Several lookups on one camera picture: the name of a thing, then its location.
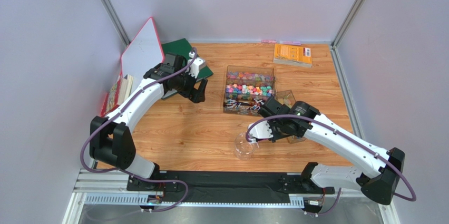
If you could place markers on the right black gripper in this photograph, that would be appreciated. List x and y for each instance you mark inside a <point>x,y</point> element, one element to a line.
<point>266,107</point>

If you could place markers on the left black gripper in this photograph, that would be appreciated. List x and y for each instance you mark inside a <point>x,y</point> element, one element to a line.
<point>195,95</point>

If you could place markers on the single clear candy box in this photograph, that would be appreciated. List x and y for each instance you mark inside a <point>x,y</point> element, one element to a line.
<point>287,98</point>

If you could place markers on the clear plastic jar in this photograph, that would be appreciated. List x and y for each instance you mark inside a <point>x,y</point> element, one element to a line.
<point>243,149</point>

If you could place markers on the three-compartment clear candy box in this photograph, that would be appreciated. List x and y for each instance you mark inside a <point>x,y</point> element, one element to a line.
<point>247,89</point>

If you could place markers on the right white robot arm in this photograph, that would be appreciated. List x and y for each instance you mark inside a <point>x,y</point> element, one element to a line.
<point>374,171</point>

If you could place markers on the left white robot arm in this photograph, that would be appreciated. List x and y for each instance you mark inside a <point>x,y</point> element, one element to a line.
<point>111,140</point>

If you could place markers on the green binder folder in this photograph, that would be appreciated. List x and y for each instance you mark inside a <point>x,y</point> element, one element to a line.
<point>183,47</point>

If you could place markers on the red-framed whiteboard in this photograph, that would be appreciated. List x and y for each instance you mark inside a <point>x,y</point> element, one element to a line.
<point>144,51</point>

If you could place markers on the orange book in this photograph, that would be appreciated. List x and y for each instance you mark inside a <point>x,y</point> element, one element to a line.
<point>292,55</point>

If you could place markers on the stack of books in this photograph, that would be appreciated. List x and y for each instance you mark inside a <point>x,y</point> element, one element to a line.
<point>117,94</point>

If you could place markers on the black base mat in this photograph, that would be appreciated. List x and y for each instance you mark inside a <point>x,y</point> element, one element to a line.
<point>228,187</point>

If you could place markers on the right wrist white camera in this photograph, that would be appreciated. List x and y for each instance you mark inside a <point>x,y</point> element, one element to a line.
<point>259,131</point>

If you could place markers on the wrist white camera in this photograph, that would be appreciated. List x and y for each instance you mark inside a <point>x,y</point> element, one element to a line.
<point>259,131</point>
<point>196,64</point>

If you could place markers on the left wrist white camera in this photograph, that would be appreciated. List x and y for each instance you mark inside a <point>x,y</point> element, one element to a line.
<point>196,64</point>

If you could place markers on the aluminium rail frame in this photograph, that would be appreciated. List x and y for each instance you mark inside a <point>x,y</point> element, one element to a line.
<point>103,198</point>

